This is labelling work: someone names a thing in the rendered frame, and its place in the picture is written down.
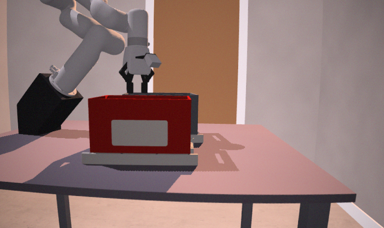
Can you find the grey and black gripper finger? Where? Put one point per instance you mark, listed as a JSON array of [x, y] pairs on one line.
[[128, 78], [145, 79]]

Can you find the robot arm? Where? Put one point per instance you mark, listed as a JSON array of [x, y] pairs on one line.
[[97, 35]]

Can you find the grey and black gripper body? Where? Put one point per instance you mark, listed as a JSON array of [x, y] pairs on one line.
[[135, 65]]

